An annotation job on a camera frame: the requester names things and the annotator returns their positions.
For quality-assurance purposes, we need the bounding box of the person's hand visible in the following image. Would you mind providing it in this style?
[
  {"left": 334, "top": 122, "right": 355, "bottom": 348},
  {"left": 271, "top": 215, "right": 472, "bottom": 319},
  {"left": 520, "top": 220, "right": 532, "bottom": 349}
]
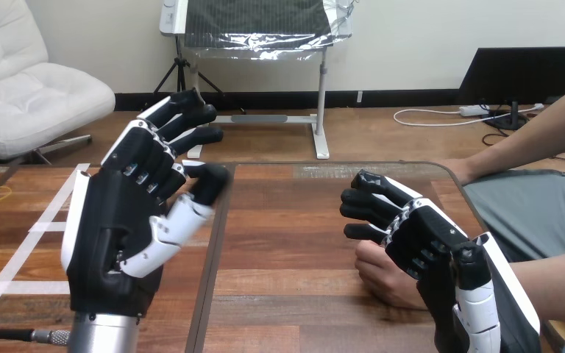
[
  {"left": 354, "top": 240, "right": 430, "bottom": 312},
  {"left": 438, "top": 157, "right": 480, "bottom": 187}
]

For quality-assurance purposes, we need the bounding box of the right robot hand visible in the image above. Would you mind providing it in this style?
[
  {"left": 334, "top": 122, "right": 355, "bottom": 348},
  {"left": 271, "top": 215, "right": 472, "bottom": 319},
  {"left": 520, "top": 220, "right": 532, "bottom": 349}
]
[{"left": 339, "top": 169, "right": 541, "bottom": 353}]

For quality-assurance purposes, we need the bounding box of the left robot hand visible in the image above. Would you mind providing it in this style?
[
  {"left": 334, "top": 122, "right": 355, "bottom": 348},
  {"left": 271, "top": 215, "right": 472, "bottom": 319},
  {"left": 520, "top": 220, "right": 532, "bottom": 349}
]
[{"left": 60, "top": 88, "right": 232, "bottom": 318}]

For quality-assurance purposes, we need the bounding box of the person's forearm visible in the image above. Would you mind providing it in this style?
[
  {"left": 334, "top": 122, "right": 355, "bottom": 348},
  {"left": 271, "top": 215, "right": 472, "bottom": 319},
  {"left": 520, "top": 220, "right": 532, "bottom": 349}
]
[
  {"left": 469, "top": 80, "right": 565, "bottom": 182},
  {"left": 508, "top": 253, "right": 565, "bottom": 324}
]

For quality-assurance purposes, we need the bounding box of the white power strip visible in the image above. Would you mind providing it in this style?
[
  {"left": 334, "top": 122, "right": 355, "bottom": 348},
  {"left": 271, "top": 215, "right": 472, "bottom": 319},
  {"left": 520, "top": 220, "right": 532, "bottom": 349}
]
[{"left": 458, "top": 104, "right": 491, "bottom": 118}]

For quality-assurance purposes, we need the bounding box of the dark screen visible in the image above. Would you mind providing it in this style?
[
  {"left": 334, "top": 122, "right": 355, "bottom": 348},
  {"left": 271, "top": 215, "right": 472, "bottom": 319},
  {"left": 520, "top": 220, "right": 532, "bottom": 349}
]
[{"left": 457, "top": 46, "right": 565, "bottom": 131}]

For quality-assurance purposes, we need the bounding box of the white cushioned chair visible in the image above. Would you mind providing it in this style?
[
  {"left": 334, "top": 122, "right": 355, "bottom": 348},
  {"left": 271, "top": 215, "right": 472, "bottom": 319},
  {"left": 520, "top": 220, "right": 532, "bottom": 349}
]
[{"left": 0, "top": 0, "right": 117, "bottom": 165}]

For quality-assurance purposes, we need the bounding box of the white desk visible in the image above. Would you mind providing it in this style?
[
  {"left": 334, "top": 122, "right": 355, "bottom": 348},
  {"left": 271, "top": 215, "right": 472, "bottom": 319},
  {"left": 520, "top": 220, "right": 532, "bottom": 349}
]
[{"left": 159, "top": 0, "right": 358, "bottom": 161}]

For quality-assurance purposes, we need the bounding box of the black tripod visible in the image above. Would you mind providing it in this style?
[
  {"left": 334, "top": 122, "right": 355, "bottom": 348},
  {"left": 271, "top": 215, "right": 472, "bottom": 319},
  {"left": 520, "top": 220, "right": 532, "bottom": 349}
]
[{"left": 152, "top": 35, "right": 225, "bottom": 99}]

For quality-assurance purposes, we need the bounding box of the foil sheet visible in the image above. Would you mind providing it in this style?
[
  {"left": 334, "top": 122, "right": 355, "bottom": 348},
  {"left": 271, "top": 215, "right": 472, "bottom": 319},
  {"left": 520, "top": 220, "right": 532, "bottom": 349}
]
[{"left": 183, "top": 0, "right": 355, "bottom": 63}]

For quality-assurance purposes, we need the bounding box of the tangle of cables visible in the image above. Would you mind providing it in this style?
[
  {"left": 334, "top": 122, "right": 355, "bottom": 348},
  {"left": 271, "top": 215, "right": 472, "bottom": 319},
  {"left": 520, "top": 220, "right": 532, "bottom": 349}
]
[{"left": 393, "top": 99, "right": 565, "bottom": 163}]

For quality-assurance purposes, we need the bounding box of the black cable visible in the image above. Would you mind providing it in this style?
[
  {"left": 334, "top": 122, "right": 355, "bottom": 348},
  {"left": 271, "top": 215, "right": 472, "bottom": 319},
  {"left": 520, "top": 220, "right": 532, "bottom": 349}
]
[{"left": 0, "top": 328, "right": 72, "bottom": 353}]

